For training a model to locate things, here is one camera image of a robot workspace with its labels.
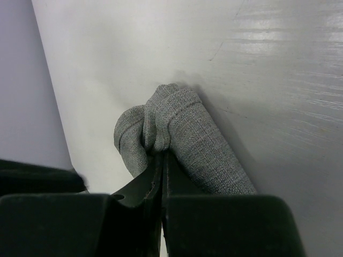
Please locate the grey cloth napkin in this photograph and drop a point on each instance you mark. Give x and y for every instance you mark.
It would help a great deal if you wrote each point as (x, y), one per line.
(175, 119)

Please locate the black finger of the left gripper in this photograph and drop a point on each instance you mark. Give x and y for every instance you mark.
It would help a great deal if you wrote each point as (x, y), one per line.
(22, 178)

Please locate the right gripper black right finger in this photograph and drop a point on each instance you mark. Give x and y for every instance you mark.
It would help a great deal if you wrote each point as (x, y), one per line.
(186, 217)

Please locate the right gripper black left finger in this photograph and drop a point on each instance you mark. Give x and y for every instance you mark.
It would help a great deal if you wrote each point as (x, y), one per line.
(138, 212)

